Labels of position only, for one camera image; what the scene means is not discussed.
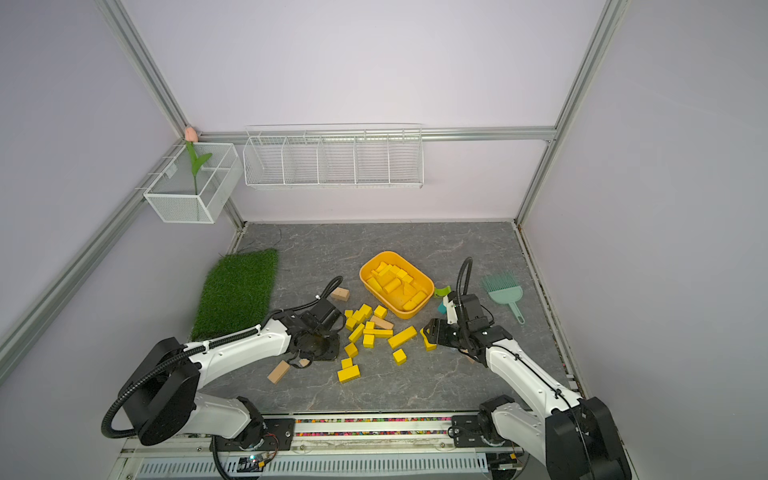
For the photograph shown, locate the yellow plastic tub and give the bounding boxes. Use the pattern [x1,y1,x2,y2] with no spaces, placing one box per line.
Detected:
[359,251,435,320]

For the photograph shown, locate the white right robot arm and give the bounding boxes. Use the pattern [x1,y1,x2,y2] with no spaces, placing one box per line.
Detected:
[424,292,632,479]

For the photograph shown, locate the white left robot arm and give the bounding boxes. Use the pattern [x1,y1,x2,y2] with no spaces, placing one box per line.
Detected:
[100,298,344,449]

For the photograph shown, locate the yellow cube centre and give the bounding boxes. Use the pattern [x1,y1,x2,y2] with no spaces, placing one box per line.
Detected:
[344,343,359,358]

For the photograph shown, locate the yellow cube lower right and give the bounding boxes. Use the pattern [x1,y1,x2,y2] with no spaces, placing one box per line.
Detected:
[420,330,437,351]

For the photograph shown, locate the natural wood block lower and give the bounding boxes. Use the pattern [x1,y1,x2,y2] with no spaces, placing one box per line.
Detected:
[268,361,292,384]

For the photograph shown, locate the natural wood block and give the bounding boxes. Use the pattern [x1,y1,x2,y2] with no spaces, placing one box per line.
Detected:
[371,316,394,330]
[268,361,292,384]

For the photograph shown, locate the green arch block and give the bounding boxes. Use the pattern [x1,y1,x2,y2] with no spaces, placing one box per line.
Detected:
[434,286,452,298]

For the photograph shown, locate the yellow block bottom wide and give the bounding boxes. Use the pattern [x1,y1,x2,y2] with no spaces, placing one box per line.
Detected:
[337,365,361,384]

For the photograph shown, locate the natural wood cube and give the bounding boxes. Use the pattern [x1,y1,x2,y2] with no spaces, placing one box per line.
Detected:
[331,287,351,302]

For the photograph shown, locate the green plastic dustpan brush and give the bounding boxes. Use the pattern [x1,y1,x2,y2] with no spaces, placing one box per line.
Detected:
[481,272,526,325]

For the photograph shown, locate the yellow long block diagonal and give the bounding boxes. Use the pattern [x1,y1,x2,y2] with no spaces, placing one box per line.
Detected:
[388,326,418,350]

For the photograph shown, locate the yellow flat horizontal block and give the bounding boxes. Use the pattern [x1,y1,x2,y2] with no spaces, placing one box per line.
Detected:
[363,329,394,338]

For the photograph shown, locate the natural wood centre block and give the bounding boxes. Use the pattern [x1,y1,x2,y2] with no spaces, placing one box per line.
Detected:
[371,316,394,330]

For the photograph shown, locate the yellow small cube right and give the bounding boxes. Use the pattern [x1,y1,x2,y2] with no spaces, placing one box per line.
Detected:
[393,349,407,365]

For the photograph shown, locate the green artificial grass mat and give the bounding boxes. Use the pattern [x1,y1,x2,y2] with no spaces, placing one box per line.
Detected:
[190,249,279,341]

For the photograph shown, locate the white mesh corner basket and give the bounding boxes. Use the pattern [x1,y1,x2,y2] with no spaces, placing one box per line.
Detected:
[144,143,243,224]

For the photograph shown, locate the pink artificial tulip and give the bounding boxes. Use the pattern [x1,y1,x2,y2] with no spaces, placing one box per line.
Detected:
[184,126,212,195]

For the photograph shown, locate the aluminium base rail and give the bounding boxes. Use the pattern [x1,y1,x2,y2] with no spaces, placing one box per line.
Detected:
[110,410,607,480]

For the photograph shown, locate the white wire shelf basket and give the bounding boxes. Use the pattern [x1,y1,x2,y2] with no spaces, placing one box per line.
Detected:
[243,123,425,190]

